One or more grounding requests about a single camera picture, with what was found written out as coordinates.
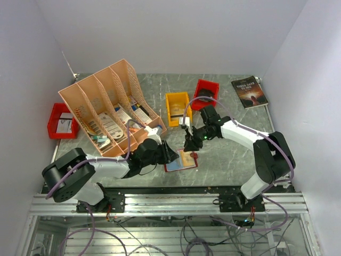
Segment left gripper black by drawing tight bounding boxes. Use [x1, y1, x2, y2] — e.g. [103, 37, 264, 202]
[141, 139, 180, 167]

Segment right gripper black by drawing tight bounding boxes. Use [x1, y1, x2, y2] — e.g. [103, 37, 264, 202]
[183, 123, 213, 151]

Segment red card holder wallet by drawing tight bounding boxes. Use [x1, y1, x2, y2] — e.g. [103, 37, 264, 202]
[164, 149, 198, 173]

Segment yellow plastic bin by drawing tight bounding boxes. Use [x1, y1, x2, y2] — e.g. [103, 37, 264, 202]
[166, 92, 190, 127]

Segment black credit card stack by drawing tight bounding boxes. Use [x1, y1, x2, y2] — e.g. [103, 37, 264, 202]
[197, 88, 215, 102]

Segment pink file organizer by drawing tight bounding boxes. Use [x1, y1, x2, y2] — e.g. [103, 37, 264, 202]
[59, 59, 167, 157]

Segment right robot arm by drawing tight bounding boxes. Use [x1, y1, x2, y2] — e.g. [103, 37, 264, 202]
[179, 105, 296, 211]

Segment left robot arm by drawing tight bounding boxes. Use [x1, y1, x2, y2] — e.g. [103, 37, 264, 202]
[42, 138, 179, 212]

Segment gold card in bin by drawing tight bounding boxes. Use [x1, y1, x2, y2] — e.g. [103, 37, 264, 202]
[169, 103, 185, 121]

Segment red bin with cards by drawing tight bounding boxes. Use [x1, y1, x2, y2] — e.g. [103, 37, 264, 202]
[191, 79, 220, 111]

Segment white cards in left bin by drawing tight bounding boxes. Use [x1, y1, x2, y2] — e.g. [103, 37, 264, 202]
[56, 113, 73, 133]

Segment dark paperback book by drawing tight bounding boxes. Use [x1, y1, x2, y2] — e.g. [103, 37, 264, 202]
[231, 76, 269, 109]

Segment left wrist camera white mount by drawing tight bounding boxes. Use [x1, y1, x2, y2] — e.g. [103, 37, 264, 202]
[144, 126, 162, 145]

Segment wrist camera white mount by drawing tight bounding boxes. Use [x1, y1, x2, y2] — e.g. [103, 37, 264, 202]
[179, 116, 193, 135]
[144, 126, 162, 145]

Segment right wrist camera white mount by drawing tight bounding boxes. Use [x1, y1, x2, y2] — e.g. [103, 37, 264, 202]
[179, 116, 193, 135]

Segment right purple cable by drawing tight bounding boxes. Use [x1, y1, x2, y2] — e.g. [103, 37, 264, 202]
[182, 96, 295, 233]

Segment purple cable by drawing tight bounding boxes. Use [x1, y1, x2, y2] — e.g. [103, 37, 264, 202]
[45, 119, 150, 256]
[182, 96, 295, 233]

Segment aluminium mounting rail frame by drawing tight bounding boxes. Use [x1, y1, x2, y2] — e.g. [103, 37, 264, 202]
[16, 186, 322, 255]

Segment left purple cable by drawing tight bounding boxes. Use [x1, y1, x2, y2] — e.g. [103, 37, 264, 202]
[45, 119, 150, 256]

